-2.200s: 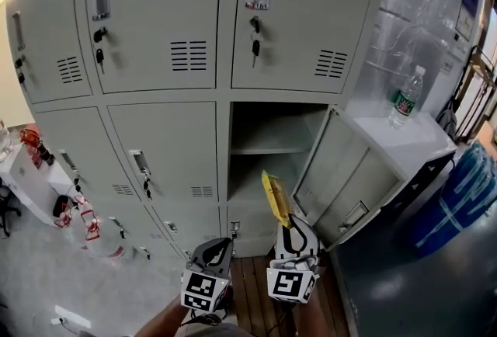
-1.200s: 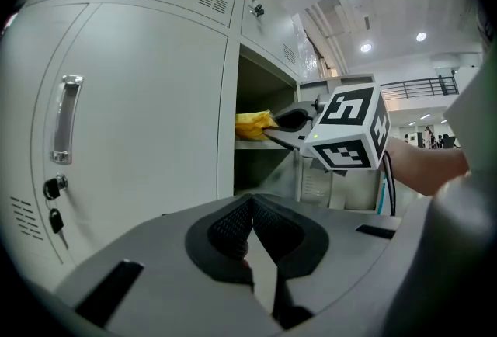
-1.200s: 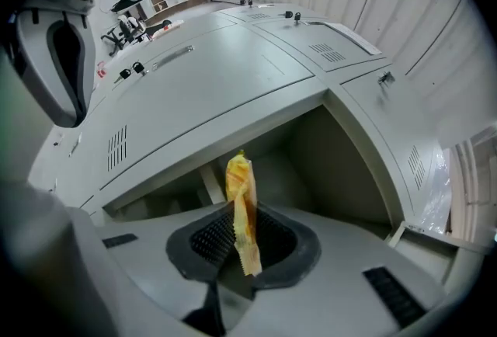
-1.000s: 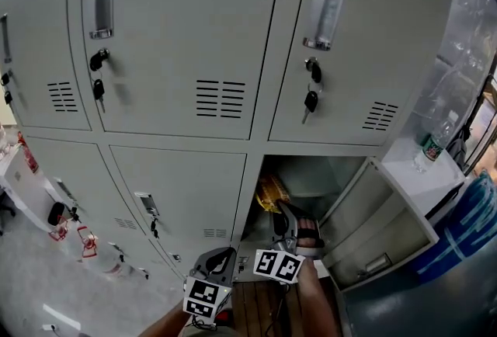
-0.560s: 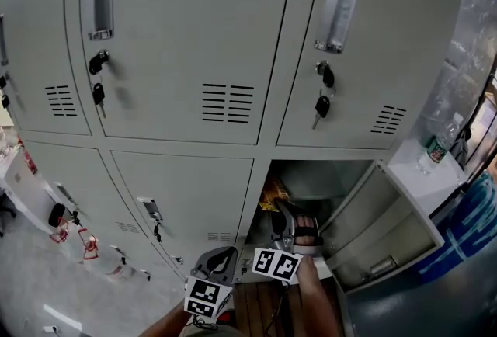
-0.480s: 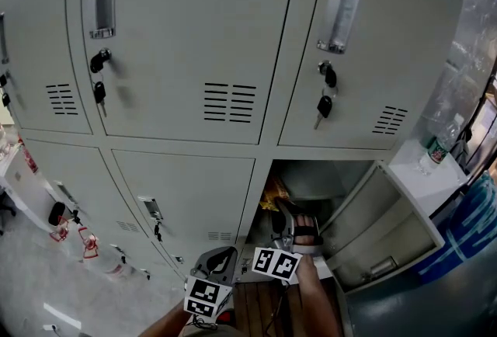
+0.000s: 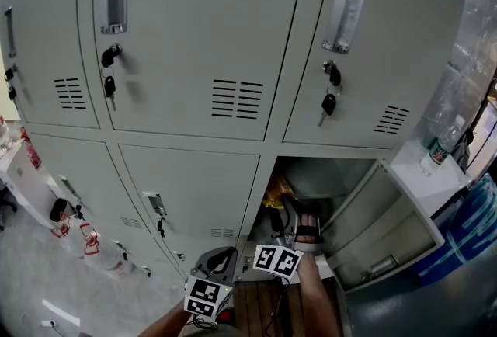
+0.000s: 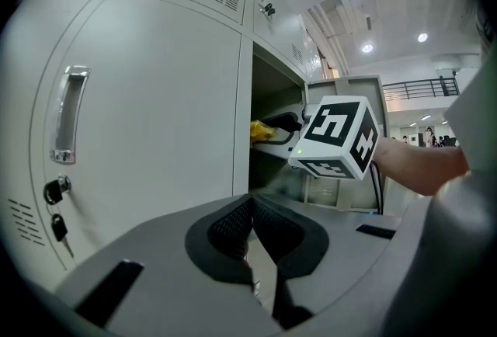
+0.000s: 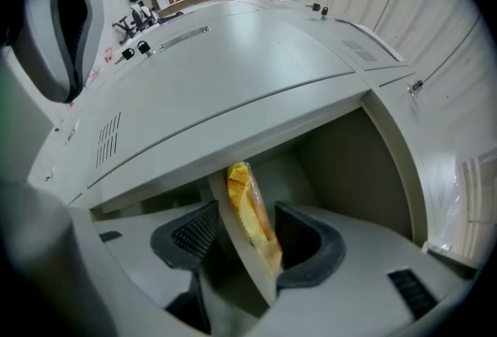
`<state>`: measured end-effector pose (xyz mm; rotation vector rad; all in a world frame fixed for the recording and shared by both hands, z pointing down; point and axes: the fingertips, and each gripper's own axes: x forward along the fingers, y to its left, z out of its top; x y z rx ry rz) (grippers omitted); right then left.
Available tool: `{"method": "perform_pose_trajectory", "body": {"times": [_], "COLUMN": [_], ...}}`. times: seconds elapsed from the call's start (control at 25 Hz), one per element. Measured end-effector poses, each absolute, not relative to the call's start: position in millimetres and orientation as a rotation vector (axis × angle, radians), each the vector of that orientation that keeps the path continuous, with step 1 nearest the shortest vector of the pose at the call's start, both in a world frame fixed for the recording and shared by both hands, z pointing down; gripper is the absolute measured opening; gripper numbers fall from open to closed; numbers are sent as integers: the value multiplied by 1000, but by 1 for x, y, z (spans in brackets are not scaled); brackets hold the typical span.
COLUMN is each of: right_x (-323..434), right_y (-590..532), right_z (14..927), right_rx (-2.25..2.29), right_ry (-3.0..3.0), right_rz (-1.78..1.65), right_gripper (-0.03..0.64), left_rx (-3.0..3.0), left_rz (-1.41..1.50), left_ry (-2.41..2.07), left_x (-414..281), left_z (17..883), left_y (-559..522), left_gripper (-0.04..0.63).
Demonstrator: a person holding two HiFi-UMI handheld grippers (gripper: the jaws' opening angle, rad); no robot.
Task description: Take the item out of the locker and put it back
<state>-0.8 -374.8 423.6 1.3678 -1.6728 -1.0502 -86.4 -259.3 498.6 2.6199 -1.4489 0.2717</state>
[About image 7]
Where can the white power strip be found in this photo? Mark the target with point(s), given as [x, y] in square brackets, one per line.
[62, 312]

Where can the white block cabinet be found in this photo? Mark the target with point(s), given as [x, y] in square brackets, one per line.
[427, 188]

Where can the person's left forearm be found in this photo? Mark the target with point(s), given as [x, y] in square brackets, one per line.
[167, 324]

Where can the yellow snack packet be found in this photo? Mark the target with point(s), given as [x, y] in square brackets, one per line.
[277, 188]

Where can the clear green-label water bottle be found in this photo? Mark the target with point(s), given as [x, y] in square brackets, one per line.
[440, 149]

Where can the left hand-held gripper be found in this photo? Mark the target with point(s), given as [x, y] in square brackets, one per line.
[206, 294]

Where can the person's right hand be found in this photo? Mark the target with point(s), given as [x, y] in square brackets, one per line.
[308, 228]

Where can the grey backpack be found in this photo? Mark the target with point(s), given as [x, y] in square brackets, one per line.
[461, 153]

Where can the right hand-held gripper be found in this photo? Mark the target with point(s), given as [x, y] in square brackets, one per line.
[277, 259]

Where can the wooden slat platform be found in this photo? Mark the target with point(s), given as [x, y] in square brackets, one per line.
[252, 308]

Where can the black office chair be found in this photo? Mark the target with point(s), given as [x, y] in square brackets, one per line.
[5, 209]

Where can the person's right forearm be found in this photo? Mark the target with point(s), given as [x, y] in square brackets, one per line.
[316, 296]

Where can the silver plastic-wrapped panel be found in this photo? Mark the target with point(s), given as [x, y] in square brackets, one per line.
[473, 56]

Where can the blue taped wrapped bundle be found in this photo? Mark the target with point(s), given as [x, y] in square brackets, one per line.
[466, 238]

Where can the grey metal locker cabinet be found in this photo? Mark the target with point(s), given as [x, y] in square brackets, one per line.
[194, 56]

